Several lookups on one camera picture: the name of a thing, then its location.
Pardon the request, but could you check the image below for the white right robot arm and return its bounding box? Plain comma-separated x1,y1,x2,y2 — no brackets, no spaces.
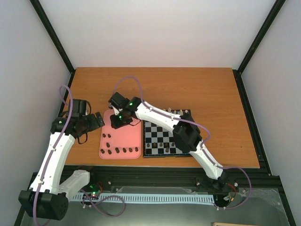
109,93,228,187

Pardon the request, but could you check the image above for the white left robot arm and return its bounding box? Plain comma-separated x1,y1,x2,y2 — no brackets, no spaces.
18,112,104,220

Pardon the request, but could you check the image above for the black grey chess board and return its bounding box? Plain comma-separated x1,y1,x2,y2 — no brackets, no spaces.
143,121,191,158

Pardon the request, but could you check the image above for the green led circuit board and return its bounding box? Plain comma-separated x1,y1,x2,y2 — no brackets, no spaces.
89,182,103,197

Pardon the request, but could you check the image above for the pink silicone tray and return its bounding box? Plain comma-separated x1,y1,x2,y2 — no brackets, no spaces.
99,110,142,160

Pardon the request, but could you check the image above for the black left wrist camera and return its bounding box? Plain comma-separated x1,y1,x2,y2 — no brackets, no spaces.
71,99,92,117

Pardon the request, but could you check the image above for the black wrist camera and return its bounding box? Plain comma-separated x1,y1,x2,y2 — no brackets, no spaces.
71,99,92,117
109,92,129,110

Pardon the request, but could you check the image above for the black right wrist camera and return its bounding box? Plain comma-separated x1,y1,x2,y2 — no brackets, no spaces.
109,92,129,110

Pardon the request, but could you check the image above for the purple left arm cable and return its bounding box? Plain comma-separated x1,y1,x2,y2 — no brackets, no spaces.
32,84,73,226

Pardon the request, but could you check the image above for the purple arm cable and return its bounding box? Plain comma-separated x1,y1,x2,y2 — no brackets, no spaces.
32,84,73,226
113,75,252,210

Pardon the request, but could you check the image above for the black aluminium frame rail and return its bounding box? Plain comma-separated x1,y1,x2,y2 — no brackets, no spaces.
63,164,282,195

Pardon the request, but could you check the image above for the light blue cable duct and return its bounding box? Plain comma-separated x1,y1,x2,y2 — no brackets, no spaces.
71,193,214,205

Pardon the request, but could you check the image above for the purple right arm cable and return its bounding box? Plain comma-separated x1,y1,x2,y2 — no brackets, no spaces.
113,75,252,210

